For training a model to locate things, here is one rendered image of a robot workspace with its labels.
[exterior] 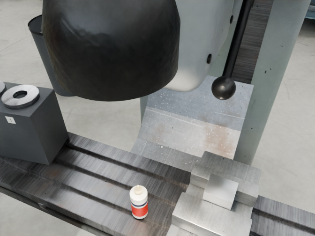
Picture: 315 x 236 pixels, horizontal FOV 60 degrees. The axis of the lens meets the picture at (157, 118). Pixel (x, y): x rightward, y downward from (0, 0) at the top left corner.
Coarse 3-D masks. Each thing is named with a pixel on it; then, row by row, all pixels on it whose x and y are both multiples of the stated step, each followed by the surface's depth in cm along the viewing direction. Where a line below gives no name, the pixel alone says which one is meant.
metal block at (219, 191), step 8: (216, 176) 59; (208, 184) 57; (216, 184) 57; (224, 184) 57; (232, 184) 57; (208, 192) 56; (216, 192) 56; (224, 192) 56; (232, 192) 56; (208, 200) 57; (216, 200) 56; (224, 200) 55; (232, 200) 54
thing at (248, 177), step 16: (208, 160) 70; (224, 160) 70; (192, 176) 63; (208, 176) 62; (224, 176) 62; (240, 176) 67; (256, 176) 67; (192, 192) 63; (240, 192) 59; (256, 192) 59; (240, 208) 60
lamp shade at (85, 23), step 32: (64, 0) 11; (96, 0) 11; (128, 0) 11; (160, 0) 12; (64, 32) 12; (96, 32) 11; (128, 32) 12; (160, 32) 12; (64, 64) 13; (96, 64) 12; (128, 64) 12; (160, 64) 13; (96, 96) 13; (128, 96) 14
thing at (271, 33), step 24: (264, 0) 65; (288, 0) 63; (264, 24) 68; (288, 24) 67; (240, 48) 75; (264, 48) 72; (288, 48) 70; (216, 72) 83; (240, 72) 79; (264, 72) 77; (144, 96) 101; (264, 96) 81; (264, 120) 87; (240, 144) 97
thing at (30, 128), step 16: (0, 96) 71; (16, 96) 71; (32, 96) 69; (48, 96) 72; (0, 112) 67; (16, 112) 67; (32, 112) 67; (48, 112) 73; (0, 128) 71; (16, 128) 70; (32, 128) 68; (48, 128) 74; (64, 128) 83; (0, 144) 76; (16, 144) 74; (32, 144) 73; (48, 144) 75; (32, 160) 78; (48, 160) 77
